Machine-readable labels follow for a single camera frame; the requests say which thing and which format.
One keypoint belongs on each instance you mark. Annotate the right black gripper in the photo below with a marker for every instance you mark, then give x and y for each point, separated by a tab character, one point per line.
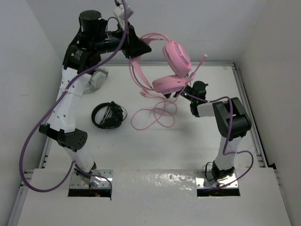
168	95

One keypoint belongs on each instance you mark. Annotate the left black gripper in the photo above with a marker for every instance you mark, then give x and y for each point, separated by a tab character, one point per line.
133	46

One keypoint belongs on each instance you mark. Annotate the pink headphones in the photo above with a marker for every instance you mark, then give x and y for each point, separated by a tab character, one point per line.
170	78

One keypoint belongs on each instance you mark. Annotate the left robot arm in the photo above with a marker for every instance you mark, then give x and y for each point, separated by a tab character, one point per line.
81	60

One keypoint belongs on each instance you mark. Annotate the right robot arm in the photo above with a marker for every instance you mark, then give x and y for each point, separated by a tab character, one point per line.
232	122

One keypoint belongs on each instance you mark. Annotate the white grey headphones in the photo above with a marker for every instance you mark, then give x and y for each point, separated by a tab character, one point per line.
96	81

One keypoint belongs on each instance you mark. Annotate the black headphones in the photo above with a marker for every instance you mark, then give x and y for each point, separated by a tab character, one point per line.
113	116

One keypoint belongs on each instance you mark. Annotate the aluminium table frame rail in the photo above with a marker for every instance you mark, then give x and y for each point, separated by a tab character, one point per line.
189	144

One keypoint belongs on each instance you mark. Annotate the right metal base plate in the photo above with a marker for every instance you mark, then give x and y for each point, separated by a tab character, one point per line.
204	180

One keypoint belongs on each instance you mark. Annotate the metal base plate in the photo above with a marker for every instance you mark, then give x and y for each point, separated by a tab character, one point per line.
204	180
100	181

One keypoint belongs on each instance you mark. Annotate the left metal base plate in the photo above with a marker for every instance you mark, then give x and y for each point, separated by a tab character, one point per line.
100	181

